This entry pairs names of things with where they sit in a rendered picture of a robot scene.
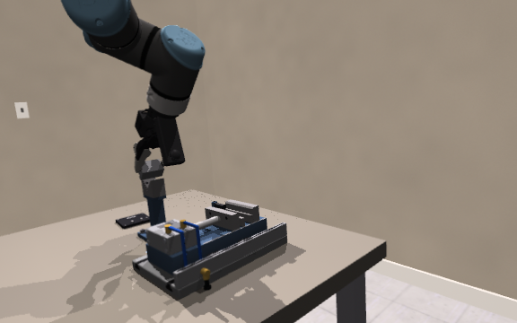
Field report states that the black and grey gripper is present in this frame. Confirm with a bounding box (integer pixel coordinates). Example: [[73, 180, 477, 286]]
[[134, 105, 179, 173]]

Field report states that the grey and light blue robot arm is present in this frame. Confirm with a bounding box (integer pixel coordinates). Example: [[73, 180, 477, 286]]
[[61, 0, 206, 166]]

